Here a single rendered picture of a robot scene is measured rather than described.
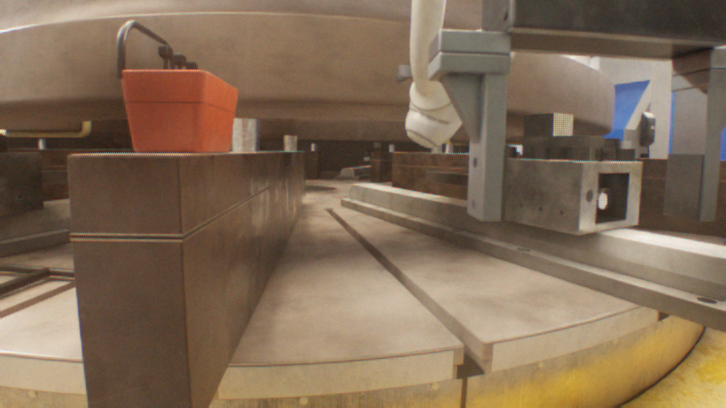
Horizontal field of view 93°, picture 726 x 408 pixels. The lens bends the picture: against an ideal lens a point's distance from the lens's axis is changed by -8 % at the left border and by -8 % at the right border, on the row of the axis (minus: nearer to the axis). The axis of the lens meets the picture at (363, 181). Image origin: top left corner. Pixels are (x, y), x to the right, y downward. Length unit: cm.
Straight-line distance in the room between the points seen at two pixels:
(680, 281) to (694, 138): 94
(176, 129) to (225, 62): 64
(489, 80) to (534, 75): 141
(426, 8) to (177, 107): 43
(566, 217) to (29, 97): 179
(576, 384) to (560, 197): 51
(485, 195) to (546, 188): 106
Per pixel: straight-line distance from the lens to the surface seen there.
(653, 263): 123
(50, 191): 279
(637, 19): 25
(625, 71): 717
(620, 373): 129
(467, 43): 21
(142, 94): 65
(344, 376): 77
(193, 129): 62
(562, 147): 138
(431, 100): 75
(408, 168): 287
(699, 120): 29
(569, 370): 110
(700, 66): 29
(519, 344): 91
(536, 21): 22
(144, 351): 57
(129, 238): 53
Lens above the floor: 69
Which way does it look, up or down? 5 degrees down
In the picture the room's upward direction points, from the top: 1 degrees clockwise
